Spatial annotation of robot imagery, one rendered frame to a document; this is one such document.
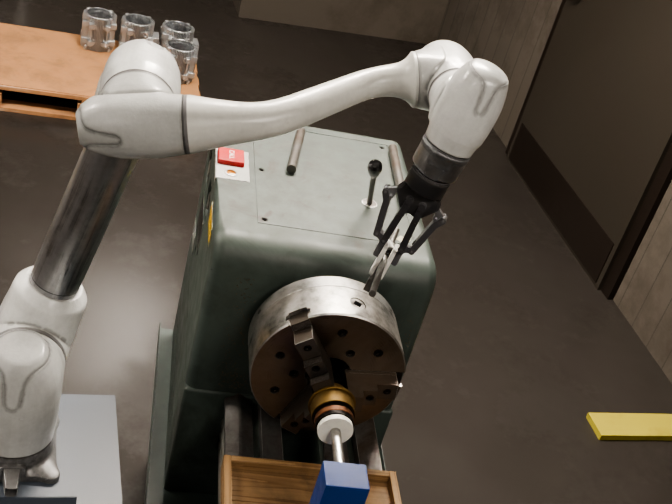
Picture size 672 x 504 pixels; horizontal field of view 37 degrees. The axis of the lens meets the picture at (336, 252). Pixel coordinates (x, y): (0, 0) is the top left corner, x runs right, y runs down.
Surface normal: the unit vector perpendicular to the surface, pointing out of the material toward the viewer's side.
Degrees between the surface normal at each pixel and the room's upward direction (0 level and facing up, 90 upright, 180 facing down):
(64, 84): 0
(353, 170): 0
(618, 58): 90
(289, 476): 0
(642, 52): 90
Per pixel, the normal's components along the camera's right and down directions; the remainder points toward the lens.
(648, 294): -0.95, -0.07
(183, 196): 0.23, -0.81
